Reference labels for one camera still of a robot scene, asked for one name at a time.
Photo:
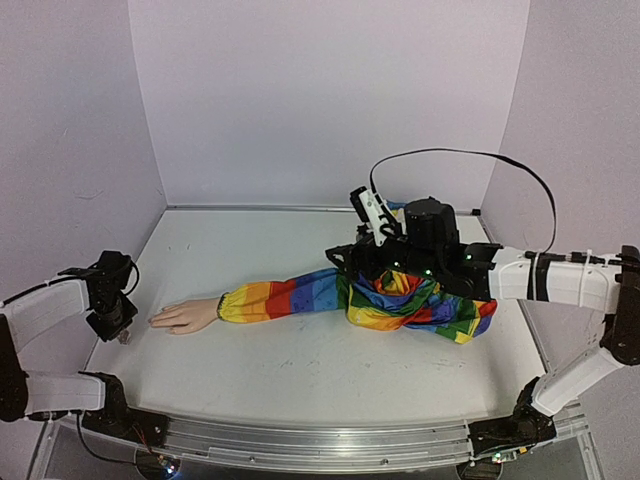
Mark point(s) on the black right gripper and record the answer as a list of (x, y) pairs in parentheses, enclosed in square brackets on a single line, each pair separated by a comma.
[(355, 257)]

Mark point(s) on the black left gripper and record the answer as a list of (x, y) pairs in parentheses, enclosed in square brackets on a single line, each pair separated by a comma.
[(107, 334)]

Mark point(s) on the clear glitter nail polish bottle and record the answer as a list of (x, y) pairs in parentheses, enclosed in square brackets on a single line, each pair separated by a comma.
[(124, 337)]

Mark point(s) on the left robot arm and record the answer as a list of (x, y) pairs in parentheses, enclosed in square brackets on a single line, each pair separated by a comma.
[(44, 329)]

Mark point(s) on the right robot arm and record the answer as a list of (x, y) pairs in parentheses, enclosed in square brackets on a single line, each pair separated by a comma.
[(598, 292)]

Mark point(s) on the rainbow striped sleeve cloth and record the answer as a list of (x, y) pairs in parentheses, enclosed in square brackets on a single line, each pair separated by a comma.
[(392, 301)]

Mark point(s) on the mannequin hand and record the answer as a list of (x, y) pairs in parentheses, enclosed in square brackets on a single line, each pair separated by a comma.
[(187, 317)]

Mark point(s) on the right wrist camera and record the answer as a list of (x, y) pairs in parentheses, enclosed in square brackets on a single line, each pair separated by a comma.
[(379, 220)]

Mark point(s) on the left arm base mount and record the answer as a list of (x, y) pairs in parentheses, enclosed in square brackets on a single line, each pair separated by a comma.
[(117, 419)]

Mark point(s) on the aluminium front rail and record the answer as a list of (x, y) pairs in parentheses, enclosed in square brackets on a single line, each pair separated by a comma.
[(347, 450)]

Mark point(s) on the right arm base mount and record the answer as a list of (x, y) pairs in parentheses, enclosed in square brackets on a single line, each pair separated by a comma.
[(524, 427)]

